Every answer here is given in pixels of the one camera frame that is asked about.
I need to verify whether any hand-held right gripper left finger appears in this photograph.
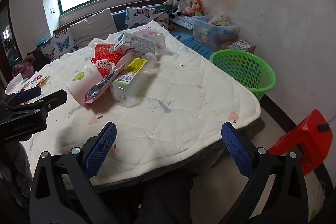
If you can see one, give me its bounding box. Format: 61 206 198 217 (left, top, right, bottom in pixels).
29 122 117 224

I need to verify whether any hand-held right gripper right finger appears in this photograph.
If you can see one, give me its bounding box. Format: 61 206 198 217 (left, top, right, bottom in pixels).
218 122 309 224

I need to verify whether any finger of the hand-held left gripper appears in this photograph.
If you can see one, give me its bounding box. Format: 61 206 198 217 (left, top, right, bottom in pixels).
5 87 42 104
16 90 68 115

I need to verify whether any white paper cup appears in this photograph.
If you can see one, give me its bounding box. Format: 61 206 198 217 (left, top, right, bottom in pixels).
65 64 104 106

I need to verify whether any silver foil packet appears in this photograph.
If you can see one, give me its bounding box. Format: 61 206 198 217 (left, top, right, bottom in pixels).
83 69 124 105

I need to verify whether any clear bottle with yellow label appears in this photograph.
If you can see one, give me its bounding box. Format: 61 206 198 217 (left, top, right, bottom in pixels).
110 52 158 108

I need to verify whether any green plastic basket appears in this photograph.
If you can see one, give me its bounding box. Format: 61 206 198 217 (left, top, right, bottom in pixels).
209 49 277 101

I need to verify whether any red foam net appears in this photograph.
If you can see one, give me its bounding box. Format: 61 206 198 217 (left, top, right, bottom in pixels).
91 52 125 75

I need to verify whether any white and blue carton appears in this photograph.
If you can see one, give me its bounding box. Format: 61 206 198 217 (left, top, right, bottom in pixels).
113 31 156 55

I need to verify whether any person's left forearm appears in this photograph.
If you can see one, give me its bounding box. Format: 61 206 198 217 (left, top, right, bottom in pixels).
0 140 33 203

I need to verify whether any colourful booklet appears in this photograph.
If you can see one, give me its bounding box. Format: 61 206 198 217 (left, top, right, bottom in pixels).
5 74 51 94

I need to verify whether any pink cloth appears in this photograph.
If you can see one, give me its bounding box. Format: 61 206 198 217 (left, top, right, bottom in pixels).
13 53 36 73

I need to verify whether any dark cloth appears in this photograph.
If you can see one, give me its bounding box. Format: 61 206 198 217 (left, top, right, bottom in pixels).
26 47 55 67

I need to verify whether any butterfly print cloth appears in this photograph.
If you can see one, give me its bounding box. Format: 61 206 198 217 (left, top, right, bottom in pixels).
35 28 78 59

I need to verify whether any red patterned wrapper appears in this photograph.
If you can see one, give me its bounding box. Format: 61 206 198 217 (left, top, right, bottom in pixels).
96 59 116 75

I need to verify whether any red printed plastic jar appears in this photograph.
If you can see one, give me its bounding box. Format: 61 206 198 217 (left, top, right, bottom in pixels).
91 42 117 59

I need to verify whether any red plastic stool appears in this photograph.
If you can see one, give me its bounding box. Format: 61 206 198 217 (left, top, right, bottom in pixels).
268 109 334 176

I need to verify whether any person's leg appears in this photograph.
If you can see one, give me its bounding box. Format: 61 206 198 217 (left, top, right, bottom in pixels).
100 166 195 224

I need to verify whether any beige cushion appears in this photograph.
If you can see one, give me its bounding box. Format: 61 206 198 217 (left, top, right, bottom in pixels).
70 9 118 50

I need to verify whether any cardboard box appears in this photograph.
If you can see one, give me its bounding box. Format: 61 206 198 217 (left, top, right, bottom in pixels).
220 39 256 54

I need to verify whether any blue mattress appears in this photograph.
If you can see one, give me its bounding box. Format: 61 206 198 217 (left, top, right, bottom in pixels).
168 27 223 59

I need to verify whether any clear plastic storage bin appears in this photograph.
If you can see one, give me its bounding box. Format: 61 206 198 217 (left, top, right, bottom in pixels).
189 15 241 51

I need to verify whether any butterfly print pillow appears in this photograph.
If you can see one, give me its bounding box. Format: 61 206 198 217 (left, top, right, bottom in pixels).
125 7 158 29
154 8 171 28

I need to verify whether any spotted white cloth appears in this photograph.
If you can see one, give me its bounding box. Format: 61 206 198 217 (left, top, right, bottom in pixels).
209 14 231 27

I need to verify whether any patterned cloth strip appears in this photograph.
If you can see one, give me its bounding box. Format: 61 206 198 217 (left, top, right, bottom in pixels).
171 15 196 30

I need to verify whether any orange fox plush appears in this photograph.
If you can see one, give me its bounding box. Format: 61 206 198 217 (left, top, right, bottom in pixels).
189 0 204 17

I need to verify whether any black and white cow plush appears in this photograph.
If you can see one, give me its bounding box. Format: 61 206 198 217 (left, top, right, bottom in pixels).
172 0 187 16

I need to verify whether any dark wooden door frame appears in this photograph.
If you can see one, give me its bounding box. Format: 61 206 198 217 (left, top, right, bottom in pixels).
0 0 24 64

